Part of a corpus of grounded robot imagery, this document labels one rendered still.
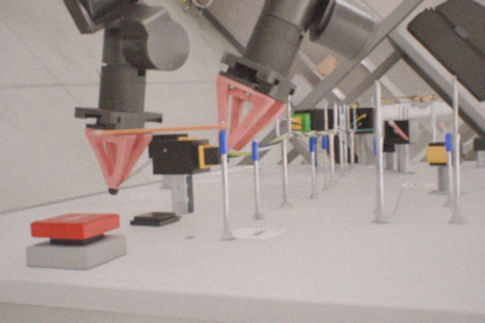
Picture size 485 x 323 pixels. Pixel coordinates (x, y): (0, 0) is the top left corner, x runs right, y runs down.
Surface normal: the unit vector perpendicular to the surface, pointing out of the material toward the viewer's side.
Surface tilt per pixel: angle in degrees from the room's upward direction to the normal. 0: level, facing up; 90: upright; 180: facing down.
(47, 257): 90
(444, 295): 49
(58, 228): 90
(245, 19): 90
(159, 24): 56
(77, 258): 90
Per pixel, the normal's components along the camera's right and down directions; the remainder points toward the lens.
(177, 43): 0.65, 0.16
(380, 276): -0.04, -1.00
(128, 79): 0.43, 0.15
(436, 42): -0.32, 0.08
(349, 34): 0.15, 0.38
